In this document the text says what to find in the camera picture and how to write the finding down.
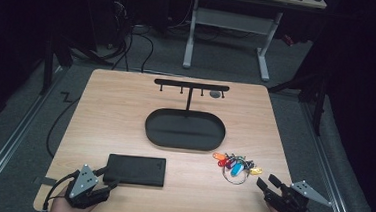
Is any black metal stand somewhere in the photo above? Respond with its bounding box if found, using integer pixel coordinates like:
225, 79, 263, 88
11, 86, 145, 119
264, 55, 333, 138
37, 25, 117, 101

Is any person's left hand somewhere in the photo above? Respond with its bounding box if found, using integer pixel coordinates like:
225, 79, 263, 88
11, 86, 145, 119
48, 185, 100, 212

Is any black tape strip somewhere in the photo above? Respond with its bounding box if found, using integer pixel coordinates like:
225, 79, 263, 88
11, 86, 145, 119
32, 175, 59, 188

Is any bundle of black cables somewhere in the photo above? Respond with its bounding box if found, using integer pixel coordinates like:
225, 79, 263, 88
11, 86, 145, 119
105, 0, 159, 76

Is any black rectangular box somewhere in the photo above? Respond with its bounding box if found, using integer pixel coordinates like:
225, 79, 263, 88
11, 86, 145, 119
101, 152, 168, 189

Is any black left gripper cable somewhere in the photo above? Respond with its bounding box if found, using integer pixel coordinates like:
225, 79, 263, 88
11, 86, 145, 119
41, 167, 81, 212

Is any metal floor rail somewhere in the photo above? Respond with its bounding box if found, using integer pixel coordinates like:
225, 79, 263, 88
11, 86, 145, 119
292, 99, 369, 212
0, 61, 68, 212

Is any black floor cable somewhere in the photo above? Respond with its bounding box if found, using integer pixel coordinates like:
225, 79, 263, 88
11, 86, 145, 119
44, 90, 83, 161

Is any key ring with coloured tags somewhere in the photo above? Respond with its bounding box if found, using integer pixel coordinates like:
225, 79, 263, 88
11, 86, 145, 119
210, 150, 265, 187

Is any white-framed desk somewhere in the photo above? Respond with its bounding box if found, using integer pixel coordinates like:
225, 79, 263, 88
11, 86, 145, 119
180, 0, 329, 87

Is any black key stand with tray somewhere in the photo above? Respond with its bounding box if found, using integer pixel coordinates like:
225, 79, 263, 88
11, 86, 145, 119
142, 77, 232, 155

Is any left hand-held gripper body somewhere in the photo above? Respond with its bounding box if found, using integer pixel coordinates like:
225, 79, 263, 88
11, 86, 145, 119
64, 163, 114, 212

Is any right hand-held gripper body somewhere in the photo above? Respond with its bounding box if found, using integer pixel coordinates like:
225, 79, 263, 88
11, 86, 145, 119
262, 177, 334, 212

